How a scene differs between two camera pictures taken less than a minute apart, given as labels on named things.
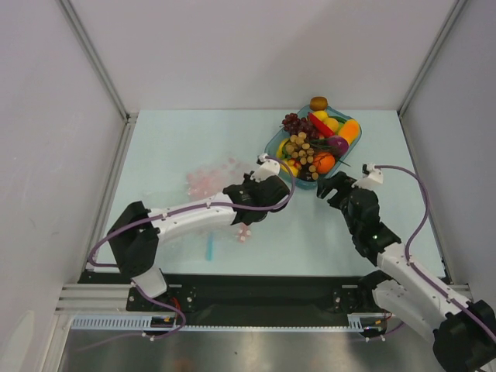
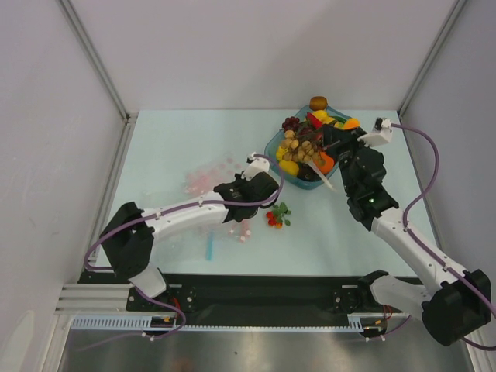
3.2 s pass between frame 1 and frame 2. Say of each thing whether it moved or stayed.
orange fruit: stayed
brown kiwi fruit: stayed
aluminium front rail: stayed
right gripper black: moved
